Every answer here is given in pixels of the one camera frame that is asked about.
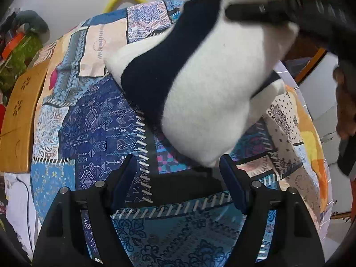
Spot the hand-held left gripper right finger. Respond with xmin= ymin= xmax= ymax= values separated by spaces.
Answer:
xmin=219 ymin=154 xmax=326 ymax=267

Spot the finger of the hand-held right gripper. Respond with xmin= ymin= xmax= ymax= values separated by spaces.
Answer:
xmin=225 ymin=1 xmax=291 ymax=22

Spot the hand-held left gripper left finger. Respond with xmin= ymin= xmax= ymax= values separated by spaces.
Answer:
xmin=32 ymin=154 xmax=137 ymax=267

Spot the white and navy knit sweater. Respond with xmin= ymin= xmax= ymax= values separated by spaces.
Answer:
xmin=103 ymin=0 xmax=299 ymax=169

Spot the person's right hand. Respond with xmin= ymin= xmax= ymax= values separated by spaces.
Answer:
xmin=333 ymin=60 xmax=356 ymax=141

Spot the patchwork printed blanket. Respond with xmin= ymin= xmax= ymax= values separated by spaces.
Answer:
xmin=29 ymin=0 xmax=333 ymax=265

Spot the white sheet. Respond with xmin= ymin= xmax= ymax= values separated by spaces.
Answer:
xmin=4 ymin=172 xmax=38 ymax=259

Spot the wooden board with flower cutouts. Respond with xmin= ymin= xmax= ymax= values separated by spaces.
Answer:
xmin=0 ymin=61 xmax=51 ymax=173

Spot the yellow hoop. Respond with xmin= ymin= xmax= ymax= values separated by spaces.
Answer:
xmin=103 ymin=0 xmax=146 ymax=13

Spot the green cloth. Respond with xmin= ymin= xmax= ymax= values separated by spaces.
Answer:
xmin=0 ymin=32 xmax=43 ymax=91

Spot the orange box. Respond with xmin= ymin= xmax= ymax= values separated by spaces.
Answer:
xmin=1 ymin=32 xmax=25 ymax=59

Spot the grey plush toy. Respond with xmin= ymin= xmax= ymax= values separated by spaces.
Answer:
xmin=11 ymin=10 xmax=51 ymax=41

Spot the black cable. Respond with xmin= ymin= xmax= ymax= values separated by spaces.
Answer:
xmin=15 ymin=176 xmax=32 ymax=252

